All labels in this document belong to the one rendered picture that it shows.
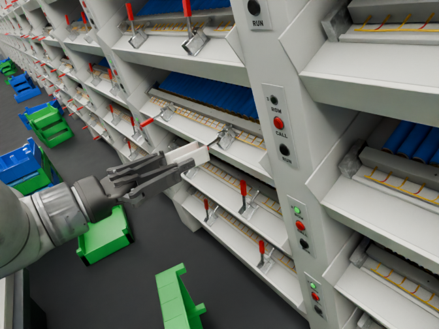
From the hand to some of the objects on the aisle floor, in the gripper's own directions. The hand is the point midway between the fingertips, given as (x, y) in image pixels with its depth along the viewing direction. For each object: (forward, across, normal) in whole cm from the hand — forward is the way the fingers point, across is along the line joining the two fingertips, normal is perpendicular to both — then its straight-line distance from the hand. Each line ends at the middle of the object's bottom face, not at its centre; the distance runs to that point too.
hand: (187, 156), depth 63 cm
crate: (-8, -1, -57) cm, 57 cm away
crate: (-12, -77, -57) cm, 97 cm away
